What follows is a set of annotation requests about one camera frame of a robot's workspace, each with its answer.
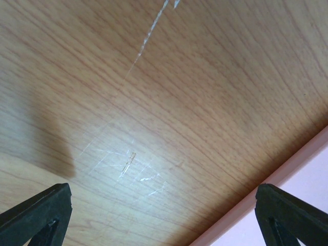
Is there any pink plastic tray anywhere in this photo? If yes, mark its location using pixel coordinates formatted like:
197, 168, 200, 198
192, 128, 327, 245

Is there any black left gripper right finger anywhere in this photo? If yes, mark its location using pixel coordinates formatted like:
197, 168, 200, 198
255, 183, 327, 245

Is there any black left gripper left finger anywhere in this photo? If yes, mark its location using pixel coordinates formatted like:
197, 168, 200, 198
1, 183, 72, 245

